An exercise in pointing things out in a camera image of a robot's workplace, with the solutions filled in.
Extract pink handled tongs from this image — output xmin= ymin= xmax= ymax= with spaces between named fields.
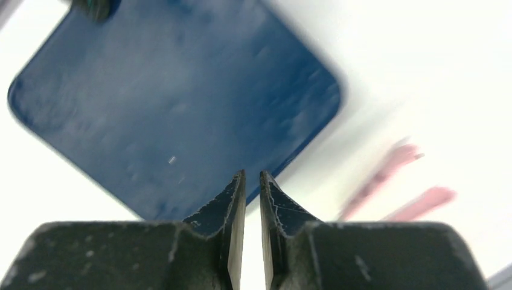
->
xmin=338 ymin=142 xmax=458 ymax=222

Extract dark blue box lid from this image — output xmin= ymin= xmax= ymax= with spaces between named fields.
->
xmin=8 ymin=1 xmax=344 ymax=220

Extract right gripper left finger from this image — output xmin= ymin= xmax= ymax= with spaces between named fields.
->
xmin=1 ymin=171 xmax=246 ymax=289

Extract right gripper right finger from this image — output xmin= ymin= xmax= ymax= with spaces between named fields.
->
xmin=260 ymin=172 xmax=488 ymax=290

